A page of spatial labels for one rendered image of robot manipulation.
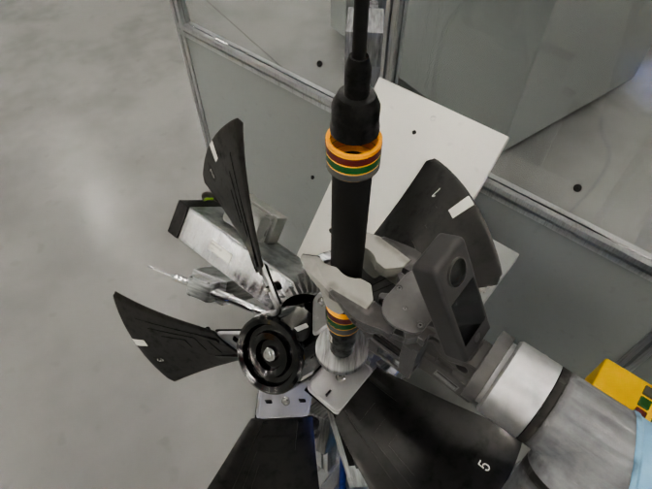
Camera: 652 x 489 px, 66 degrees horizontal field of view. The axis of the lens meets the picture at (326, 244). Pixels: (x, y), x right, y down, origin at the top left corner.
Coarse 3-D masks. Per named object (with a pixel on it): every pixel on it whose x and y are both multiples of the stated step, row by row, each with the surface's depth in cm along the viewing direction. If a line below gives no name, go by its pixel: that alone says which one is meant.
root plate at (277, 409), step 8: (304, 384) 80; (288, 392) 80; (296, 392) 80; (304, 392) 81; (264, 400) 79; (272, 400) 79; (280, 400) 80; (296, 400) 81; (256, 408) 79; (264, 408) 79; (272, 408) 79; (280, 408) 80; (288, 408) 80; (296, 408) 81; (304, 408) 81; (256, 416) 79; (264, 416) 79; (272, 416) 80; (280, 416) 80; (288, 416) 81; (296, 416) 81
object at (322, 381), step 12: (324, 372) 75; (360, 372) 75; (372, 372) 75; (312, 384) 73; (324, 384) 74; (336, 384) 74; (348, 384) 74; (360, 384) 74; (324, 396) 73; (336, 396) 73; (348, 396) 73; (336, 408) 72
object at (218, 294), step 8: (160, 272) 102; (176, 280) 99; (184, 280) 98; (216, 288) 95; (216, 296) 94; (224, 296) 93; (232, 296) 93; (232, 304) 93; (240, 304) 91; (248, 304) 91
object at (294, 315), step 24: (288, 312) 74; (240, 336) 75; (264, 336) 73; (288, 336) 70; (312, 336) 73; (240, 360) 75; (264, 360) 74; (288, 360) 71; (312, 360) 72; (264, 384) 73; (288, 384) 71
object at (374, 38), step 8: (352, 8) 97; (376, 8) 97; (352, 16) 95; (376, 16) 95; (352, 24) 93; (368, 24) 93; (376, 24) 93; (352, 32) 92; (368, 32) 92; (376, 32) 91; (368, 40) 93; (376, 40) 93; (344, 48) 94; (368, 48) 94; (376, 48) 94; (344, 56) 96; (376, 56) 95; (344, 64) 97; (376, 64) 96
